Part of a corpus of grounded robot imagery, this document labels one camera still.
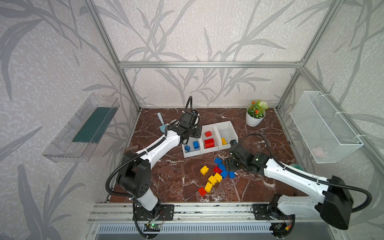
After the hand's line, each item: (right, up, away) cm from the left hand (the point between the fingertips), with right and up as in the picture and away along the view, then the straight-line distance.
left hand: (199, 125), depth 88 cm
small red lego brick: (+6, -7, +18) cm, 20 cm away
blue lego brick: (-8, -15, +8) cm, 19 cm away
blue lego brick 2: (+19, -28, -3) cm, 34 cm away
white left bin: (-4, -15, +9) cm, 18 cm away
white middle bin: (+4, -3, +14) cm, 15 cm away
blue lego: (-2, -13, +9) cm, 16 cm away
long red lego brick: (+6, -12, +9) cm, 17 cm away
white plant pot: (+38, +2, +17) cm, 42 cm away
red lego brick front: (+2, -36, -7) cm, 37 cm away
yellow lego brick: (+3, -26, -1) cm, 27 cm away
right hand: (+17, -18, -5) cm, 25 cm away
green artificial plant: (+38, +10, +11) cm, 41 cm away
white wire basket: (+55, -4, -26) cm, 61 cm away
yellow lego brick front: (+5, -33, -8) cm, 35 cm away
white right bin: (+18, -6, +17) cm, 26 cm away
